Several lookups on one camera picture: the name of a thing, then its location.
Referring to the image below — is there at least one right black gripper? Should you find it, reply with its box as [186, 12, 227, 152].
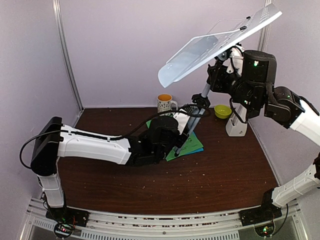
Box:
[207, 62, 261, 113]

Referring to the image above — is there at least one green sheet music page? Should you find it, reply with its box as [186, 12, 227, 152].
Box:
[146, 120, 204, 162]

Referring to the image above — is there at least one blue paper sheet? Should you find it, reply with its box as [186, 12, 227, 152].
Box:
[181, 132, 204, 155]

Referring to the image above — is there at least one light blue music stand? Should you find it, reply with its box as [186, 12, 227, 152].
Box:
[157, 2, 283, 158]

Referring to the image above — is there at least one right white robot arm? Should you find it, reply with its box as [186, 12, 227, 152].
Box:
[207, 50, 320, 221]

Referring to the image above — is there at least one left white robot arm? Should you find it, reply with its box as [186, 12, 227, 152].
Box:
[30, 104, 205, 222]

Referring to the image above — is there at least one patterned mug with orange inside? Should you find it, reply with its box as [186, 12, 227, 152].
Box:
[157, 94, 179, 113]

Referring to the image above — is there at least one small green bowl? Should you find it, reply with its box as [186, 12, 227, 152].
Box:
[214, 104, 232, 119]

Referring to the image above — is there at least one white metronome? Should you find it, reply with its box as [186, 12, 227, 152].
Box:
[225, 105, 248, 137]

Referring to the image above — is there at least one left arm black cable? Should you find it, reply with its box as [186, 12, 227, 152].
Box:
[19, 109, 211, 173]

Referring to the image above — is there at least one front aluminium rail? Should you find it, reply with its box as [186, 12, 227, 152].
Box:
[19, 197, 307, 240]

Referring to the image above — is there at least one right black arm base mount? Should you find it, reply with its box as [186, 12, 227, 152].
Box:
[238, 188, 282, 227]

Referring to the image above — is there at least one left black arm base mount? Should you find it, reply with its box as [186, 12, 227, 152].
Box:
[45, 206, 90, 239]

